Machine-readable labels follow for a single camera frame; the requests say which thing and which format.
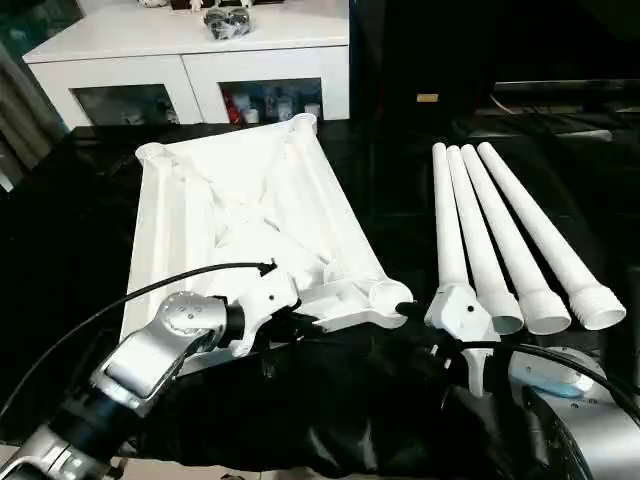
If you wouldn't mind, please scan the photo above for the white plastic table leg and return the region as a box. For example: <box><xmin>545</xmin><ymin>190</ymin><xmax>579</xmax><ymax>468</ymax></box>
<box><xmin>459</xmin><ymin>143</ymin><xmax>573</xmax><ymax>336</ymax></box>
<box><xmin>431</xmin><ymin>142</ymin><xmax>457</xmax><ymax>290</ymax></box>
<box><xmin>445</xmin><ymin>144</ymin><xmax>525</xmax><ymax>336</ymax></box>
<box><xmin>476</xmin><ymin>141</ymin><xmax>628</xmax><ymax>331</ymax></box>

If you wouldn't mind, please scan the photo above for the white plastic table top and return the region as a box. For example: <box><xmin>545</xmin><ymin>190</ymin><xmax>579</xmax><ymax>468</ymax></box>
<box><xmin>121</xmin><ymin>112</ymin><xmax>415</xmax><ymax>376</ymax></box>

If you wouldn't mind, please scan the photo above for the black work mat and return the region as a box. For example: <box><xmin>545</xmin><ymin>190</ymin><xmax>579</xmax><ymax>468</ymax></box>
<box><xmin>0</xmin><ymin>122</ymin><xmax>640</xmax><ymax>480</ymax></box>

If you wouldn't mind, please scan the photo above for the black low shelf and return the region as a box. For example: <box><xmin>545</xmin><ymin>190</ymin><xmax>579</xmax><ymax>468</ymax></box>
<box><xmin>492</xmin><ymin>77</ymin><xmax>640</xmax><ymax>119</ymax></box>

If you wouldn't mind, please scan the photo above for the white cabinet with glass doors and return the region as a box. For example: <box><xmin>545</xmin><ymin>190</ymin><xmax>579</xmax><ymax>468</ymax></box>
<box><xmin>22</xmin><ymin>0</ymin><xmax>351</xmax><ymax>129</ymax></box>

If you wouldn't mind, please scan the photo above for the clear bag of dark parts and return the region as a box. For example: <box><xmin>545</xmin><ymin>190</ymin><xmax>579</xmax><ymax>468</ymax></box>
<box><xmin>203</xmin><ymin>5</ymin><xmax>257</xmax><ymax>40</ymax></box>

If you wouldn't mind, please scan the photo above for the grey curtain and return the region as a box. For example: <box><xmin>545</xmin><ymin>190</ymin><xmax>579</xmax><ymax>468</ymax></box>
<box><xmin>0</xmin><ymin>42</ymin><xmax>66</xmax><ymax>171</ymax></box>

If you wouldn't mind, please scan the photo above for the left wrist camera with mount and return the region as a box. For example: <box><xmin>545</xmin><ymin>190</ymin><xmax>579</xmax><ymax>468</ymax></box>
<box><xmin>230</xmin><ymin>272</ymin><xmax>314</xmax><ymax>359</ymax></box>

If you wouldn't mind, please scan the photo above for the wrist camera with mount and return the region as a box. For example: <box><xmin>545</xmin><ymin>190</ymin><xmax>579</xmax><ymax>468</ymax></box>
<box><xmin>423</xmin><ymin>282</ymin><xmax>501</xmax><ymax>396</ymax></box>
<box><xmin>230</xmin><ymin>272</ymin><xmax>314</xmax><ymax>359</ymax></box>

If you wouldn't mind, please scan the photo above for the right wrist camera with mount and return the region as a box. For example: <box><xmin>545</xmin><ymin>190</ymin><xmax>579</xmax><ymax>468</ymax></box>
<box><xmin>423</xmin><ymin>282</ymin><xmax>501</xmax><ymax>396</ymax></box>

